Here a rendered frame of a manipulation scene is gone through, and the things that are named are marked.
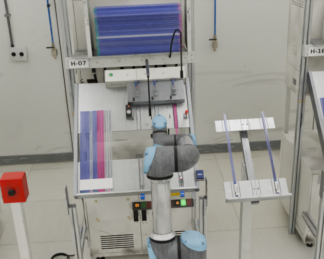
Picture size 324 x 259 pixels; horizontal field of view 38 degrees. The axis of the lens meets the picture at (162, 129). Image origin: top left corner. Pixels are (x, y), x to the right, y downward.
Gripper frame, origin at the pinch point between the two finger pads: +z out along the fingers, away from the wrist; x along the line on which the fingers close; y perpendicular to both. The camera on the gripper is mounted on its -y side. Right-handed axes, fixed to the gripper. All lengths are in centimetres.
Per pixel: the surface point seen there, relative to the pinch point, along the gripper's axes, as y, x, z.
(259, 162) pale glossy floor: 7, -101, 174
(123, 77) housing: 39.0, 19.0, 1.2
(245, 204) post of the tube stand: -40, -48, 9
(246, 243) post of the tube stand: -63, -50, 25
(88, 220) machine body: -42, 47, 42
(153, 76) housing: 38.3, 1.1, 1.0
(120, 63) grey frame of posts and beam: 47, 20, 0
